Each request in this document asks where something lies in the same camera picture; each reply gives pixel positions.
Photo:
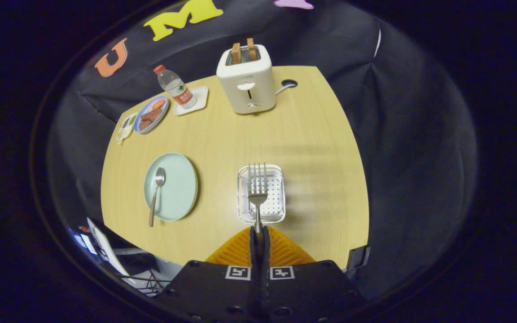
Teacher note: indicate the light green plate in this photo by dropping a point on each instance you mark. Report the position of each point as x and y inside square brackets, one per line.
[177, 188]

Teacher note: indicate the white board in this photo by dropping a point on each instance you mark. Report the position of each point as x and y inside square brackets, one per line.
[103, 246]

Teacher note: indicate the white sauce packet tray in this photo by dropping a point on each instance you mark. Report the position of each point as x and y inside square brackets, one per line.
[126, 128]

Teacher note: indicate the clear water bottle red label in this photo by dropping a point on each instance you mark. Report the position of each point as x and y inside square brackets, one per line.
[175, 87]

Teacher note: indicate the orange carrot piece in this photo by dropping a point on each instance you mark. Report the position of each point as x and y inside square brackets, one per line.
[158, 104]

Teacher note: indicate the toast slice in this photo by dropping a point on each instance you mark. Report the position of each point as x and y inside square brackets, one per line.
[251, 49]
[236, 53]

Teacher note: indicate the white square coaster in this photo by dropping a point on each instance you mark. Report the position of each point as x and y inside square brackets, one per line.
[200, 96]

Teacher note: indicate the black bracket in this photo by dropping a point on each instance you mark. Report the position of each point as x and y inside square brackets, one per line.
[357, 258]

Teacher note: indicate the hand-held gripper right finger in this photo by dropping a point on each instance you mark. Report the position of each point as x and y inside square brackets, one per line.
[265, 255]

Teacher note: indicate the brown meat pieces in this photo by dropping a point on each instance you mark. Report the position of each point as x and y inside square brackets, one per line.
[150, 119]

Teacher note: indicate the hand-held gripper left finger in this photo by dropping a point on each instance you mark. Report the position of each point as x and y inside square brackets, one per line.
[254, 255]

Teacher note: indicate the white toaster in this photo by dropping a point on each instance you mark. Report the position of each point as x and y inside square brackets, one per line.
[245, 76]

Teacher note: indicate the blue oval plate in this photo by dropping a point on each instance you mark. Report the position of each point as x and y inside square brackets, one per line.
[159, 118]

